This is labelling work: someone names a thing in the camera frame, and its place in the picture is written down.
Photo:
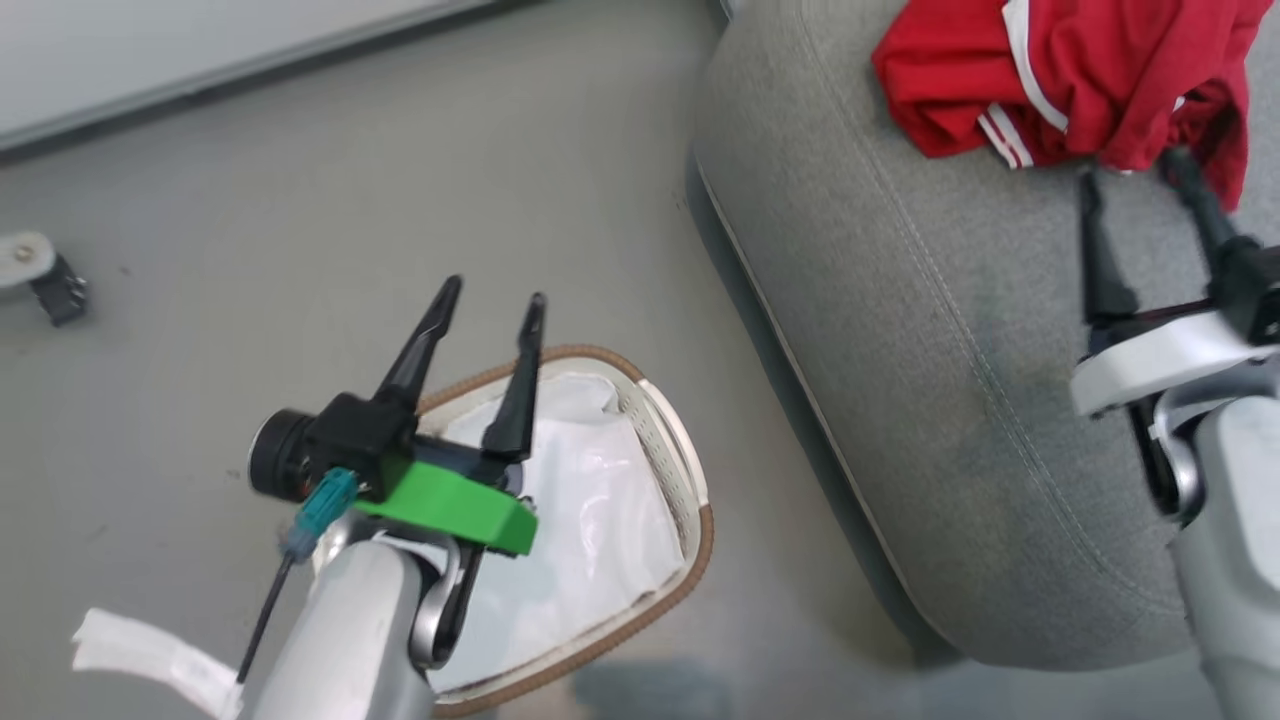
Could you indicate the white wicker-rimmed laundry basket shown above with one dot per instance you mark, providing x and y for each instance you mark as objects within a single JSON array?
[{"x": 690, "y": 480}]

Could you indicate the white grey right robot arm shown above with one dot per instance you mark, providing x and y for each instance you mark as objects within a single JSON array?
[{"x": 1235, "y": 540}]

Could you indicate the red garment with white stripes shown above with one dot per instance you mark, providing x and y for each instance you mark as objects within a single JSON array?
[{"x": 1090, "y": 80}]

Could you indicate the white paper tag strip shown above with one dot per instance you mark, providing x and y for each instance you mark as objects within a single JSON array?
[{"x": 150, "y": 655}]

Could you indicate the white basket liner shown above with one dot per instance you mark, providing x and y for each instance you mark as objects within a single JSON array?
[{"x": 590, "y": 530}]

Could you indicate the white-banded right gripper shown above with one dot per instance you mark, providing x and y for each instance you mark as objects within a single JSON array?
[{"x": 1170, "y": 360}]

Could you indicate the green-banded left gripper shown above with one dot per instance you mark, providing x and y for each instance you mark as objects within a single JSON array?
[{"x": 450, "y": 505}]

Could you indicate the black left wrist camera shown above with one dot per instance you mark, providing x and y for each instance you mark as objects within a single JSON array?
[{"x": 320, "y": 445}]

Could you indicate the grey partition frame rail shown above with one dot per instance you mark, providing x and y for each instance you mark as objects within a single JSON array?
[{"x": 200, "y": 75}]

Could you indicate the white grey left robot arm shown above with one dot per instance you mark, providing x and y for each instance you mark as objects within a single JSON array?
[{"x": 340, "y": 640}]

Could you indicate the grey fabric sofa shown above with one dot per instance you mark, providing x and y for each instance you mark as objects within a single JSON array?
[{"x": 950, "y": 380}]

